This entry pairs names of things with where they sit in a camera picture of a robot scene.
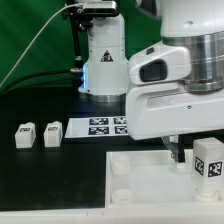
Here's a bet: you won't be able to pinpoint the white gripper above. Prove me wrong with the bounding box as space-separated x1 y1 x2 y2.
126 32 224 163

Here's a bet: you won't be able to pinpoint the white square tabletop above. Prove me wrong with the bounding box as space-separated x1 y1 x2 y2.
105 150 224 208

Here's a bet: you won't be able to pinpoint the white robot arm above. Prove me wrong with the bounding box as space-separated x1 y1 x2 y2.
79 0 224 140

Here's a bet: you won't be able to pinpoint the white marker sheet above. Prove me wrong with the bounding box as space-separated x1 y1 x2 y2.
65 116 128 139

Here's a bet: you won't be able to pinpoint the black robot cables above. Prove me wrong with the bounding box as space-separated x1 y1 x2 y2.
0 68 84 96

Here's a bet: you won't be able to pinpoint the black camera pole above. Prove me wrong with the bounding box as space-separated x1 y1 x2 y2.
69 9 83 68

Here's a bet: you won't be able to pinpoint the black camera on mount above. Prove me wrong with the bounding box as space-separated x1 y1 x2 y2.
62 0 119 19

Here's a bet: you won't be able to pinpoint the grey camera cable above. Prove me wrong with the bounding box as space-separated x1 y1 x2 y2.
0 3 83 90

